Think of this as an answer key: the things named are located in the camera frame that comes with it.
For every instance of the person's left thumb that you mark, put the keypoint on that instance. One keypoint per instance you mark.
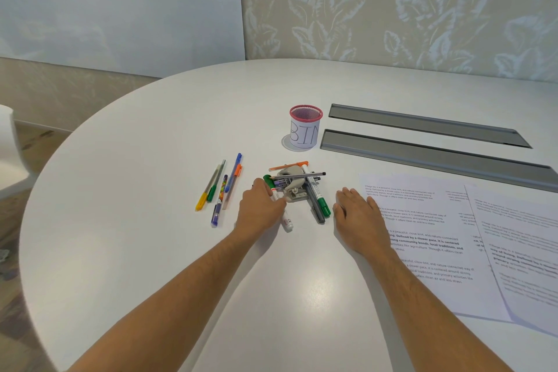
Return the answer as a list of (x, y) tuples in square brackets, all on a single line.
[(279, 204)]

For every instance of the black fineliner pen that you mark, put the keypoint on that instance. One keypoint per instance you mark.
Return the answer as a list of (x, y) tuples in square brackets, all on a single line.
[(301, 175)]

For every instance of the patterned pen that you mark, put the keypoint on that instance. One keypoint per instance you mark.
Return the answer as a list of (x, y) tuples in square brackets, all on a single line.
[(222, 188)]

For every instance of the person's left forearm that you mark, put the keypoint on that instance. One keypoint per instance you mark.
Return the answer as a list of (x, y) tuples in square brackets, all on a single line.
[(174, 302)]

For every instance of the thin orange pen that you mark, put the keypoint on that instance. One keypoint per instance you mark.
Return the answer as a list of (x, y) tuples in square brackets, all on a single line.
[(287, 165)]

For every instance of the person's right forearm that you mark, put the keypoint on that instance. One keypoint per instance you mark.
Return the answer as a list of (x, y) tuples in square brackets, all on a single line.
[(427, 310)]

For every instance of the person's right thumb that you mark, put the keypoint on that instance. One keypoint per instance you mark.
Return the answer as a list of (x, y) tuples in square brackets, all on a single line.
[(338, 211)]

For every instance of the blue pen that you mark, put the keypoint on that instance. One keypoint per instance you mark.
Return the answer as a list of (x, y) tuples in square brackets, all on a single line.
[(233, 172)]

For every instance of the orange pen with white grip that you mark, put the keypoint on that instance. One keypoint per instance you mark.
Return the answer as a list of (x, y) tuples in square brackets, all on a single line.
[(232, 186)]

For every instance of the green pen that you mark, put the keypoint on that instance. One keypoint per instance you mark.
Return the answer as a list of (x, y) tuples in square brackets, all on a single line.
[(213, 191)]

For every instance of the printed paper sheet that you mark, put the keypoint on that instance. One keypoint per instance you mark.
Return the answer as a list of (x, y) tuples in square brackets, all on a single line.
[(523, 254), (431, 232)]

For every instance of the white marker with green cap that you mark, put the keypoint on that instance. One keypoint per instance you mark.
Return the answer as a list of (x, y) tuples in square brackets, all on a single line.
[(287, 221)]

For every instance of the person's left hand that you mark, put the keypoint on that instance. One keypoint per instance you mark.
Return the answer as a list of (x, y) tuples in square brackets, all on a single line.
[(255, 212)]

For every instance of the person's right hand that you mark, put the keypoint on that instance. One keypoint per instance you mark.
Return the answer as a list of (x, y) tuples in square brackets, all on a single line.
[(359, 223)]

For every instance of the pink mesh pen cup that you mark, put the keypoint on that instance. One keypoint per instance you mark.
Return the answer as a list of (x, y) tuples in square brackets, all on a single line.
[(306, 113)]

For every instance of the white paper label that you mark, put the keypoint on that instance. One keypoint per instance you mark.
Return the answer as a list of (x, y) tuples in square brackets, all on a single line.
[(304, 135)]

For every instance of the grey marker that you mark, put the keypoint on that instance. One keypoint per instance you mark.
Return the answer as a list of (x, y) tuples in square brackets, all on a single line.
[(316, 208)]

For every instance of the grey hole punch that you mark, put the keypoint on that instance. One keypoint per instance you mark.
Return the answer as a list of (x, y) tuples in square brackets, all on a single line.
[(294, 187)]

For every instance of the white chair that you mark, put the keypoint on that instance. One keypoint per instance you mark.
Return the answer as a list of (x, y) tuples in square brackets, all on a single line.
[(11, 153)]

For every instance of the purple pen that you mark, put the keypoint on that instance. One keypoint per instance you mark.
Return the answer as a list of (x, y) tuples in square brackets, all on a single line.
[(216, 214)]

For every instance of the yellow pen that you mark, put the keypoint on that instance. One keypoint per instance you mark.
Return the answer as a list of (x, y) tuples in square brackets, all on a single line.
[(209, 188)]

